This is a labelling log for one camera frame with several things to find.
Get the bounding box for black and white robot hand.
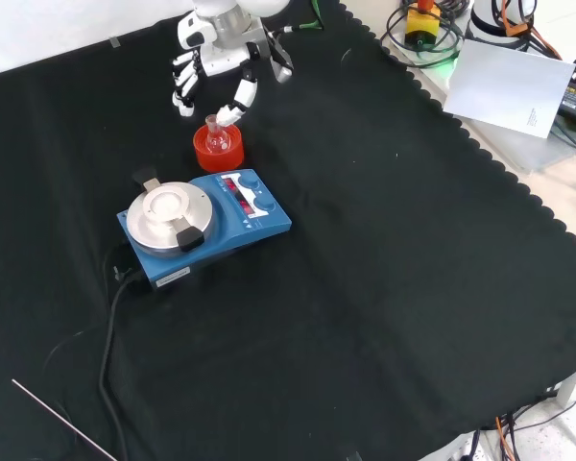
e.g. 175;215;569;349
170;10;273;129

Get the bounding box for clear glass round-bottom flask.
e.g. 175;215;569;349
204;113;231;155

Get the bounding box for blue-base heater with steel plate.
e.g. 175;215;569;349
116;166;293;293

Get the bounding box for yellow stop button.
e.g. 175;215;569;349
404;0;444;52

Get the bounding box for black bench cloth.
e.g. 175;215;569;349
0;0;576;461

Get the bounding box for pale board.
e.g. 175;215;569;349
442;38;576;140

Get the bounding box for thin metal rod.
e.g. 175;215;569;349
11;378;119;461

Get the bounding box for green cable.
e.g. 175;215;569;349
287;0;325;33

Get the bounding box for orange ring flask stand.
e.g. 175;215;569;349
193;123;246;174

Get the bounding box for black looped cables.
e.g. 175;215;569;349
385;0;466;69

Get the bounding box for orange cable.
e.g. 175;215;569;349
501;12;563;61

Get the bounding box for thick black power cable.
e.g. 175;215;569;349
98;268;148;461

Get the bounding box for floor cables under bench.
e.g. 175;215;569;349
460;383;576;461

